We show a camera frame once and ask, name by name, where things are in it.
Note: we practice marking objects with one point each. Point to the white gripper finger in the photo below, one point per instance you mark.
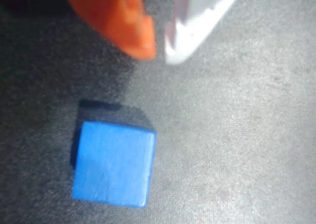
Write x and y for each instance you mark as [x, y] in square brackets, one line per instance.
[197, 18]

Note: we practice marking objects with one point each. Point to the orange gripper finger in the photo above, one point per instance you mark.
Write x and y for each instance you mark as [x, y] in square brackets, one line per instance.
[116, 18]

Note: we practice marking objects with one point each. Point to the blue cube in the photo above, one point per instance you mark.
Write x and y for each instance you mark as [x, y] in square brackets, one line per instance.
[113, 164]

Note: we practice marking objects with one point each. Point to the dark grey fabric mat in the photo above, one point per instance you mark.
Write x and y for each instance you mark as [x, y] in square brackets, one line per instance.
[234, 135]

